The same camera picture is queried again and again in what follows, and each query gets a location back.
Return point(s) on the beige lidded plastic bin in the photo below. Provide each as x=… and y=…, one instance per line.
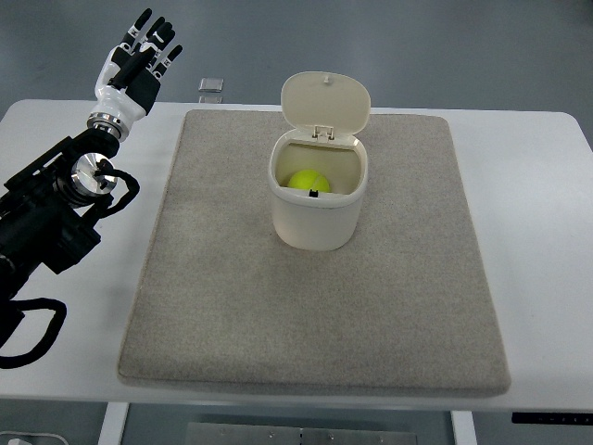
x=318, y=170

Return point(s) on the white table leg left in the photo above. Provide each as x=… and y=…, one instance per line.
x=114, y=422

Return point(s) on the white table leg right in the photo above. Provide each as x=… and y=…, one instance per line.
x=463, y=428

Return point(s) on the grey felt mat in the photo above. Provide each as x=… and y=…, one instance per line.
x=402, y=308

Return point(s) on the black table control panel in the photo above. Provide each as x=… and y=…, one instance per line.
x=549, y=418

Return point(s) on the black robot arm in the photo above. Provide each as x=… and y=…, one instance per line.
x=51, y=207

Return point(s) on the yellow tennis ball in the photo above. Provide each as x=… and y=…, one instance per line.
x=309, y=179

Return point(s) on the white table leg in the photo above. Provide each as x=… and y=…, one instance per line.
x=114, y=422
x=463, y=428

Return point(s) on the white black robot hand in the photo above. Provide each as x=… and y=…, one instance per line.
x=128, y=84

